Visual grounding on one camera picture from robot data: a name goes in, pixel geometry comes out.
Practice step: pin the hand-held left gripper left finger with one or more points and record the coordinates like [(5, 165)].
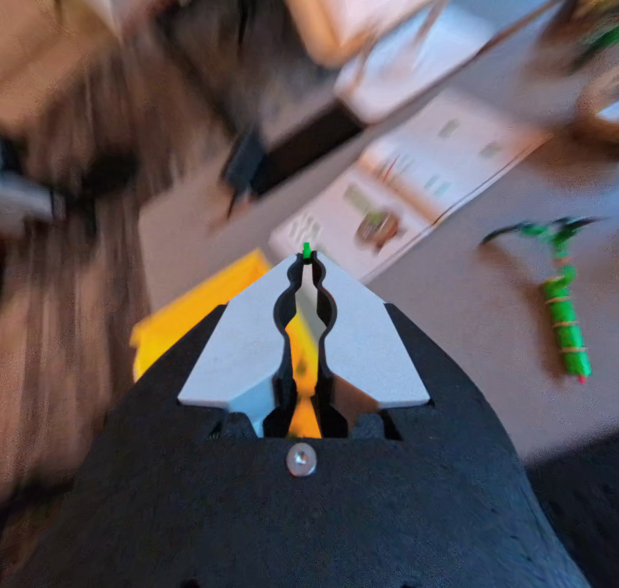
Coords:
[(232, 356)]

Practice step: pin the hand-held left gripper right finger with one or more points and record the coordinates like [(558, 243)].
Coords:
[(372, 351)]

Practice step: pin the yellow plastic bin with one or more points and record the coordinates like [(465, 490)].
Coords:
[(193, 307)]

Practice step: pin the small green brick piece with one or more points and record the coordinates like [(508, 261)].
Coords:
[(306, 252)]

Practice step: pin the green bamboo stalk pointed leaves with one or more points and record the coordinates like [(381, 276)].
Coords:
[(566, 317)]

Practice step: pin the grey desk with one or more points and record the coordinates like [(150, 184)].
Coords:
[(459, 332)]

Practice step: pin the black device with green light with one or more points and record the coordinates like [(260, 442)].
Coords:
[(246, 167)]

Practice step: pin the white instruction booklet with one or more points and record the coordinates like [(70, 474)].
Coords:
[(435, 172)]

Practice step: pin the black flat panel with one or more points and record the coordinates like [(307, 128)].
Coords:
[(314, 146)]

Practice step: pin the wooden document stand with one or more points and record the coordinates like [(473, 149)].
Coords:
[(411, 66)]

